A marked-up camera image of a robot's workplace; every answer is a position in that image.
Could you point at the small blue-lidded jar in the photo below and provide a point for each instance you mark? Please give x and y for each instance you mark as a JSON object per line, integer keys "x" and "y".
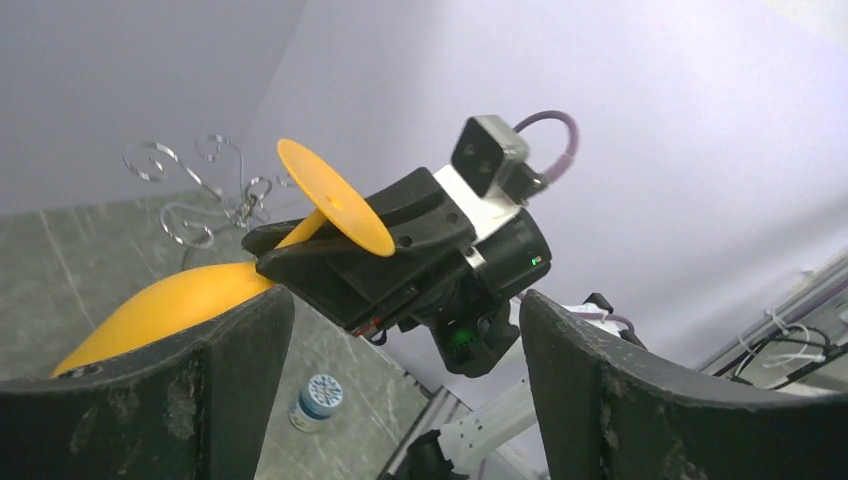
{"x": 319, "y": 399}

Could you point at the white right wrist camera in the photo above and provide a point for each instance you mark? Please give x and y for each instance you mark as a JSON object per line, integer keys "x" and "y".
{"x": 488, "y": 176}

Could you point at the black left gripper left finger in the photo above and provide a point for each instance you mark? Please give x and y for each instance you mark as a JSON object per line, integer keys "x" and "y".
{"x": 194, "y": 405}

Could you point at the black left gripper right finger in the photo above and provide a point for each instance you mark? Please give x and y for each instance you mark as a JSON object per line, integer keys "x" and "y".
{"x": 608, "y": 409}

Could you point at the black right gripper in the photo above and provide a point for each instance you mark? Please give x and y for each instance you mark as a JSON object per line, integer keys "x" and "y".
{"x": 439, "y": 277}

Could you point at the orange plastic goblet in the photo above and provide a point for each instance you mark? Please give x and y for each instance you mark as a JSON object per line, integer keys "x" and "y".
{"x": 189, "y": 298}

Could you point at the chrome wine glass rack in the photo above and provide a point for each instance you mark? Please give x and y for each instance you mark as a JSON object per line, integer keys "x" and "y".
{"x": 195, "y": 225}

